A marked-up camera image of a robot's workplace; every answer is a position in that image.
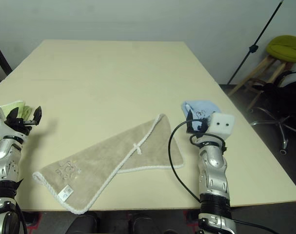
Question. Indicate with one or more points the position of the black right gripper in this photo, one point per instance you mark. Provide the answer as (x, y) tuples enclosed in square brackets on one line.
[(201, 134)]

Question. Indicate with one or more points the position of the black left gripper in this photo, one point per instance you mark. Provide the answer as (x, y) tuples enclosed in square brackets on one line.
[(18, 126)]

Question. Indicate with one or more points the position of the beige towel with white trim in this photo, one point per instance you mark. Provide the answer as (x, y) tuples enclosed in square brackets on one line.
[(101, 158)]

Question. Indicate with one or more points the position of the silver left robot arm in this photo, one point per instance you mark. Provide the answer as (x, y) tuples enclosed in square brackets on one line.
[(4, 151)]

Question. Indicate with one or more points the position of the folded green towel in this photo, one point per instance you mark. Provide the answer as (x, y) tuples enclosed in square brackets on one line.
[(16, 106)]

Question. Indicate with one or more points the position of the folded blue towel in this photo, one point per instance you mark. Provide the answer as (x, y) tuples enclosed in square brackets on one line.
[(201, 107)]

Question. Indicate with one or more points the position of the side table with black legs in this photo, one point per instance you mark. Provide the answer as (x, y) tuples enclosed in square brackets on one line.
[(1, 61)]

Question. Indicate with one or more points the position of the black office chair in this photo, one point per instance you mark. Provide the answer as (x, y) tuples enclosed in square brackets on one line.
[(279, 97)]

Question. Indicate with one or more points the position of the black tripod stand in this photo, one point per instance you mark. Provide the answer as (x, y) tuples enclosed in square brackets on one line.
[(253, 48)]

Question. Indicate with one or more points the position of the black robot right foot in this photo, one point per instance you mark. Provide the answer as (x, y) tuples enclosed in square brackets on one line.
[(144, 224)]

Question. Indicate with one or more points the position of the black robot foot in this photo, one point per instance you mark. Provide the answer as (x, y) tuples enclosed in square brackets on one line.
[(144, 224), (82, 223)]

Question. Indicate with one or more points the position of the green cushion wooden stool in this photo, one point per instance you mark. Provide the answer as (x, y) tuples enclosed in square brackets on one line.
[(284, 46)]

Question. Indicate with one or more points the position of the black robot left foot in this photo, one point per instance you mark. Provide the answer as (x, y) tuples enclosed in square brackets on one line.
[(82, 223)]

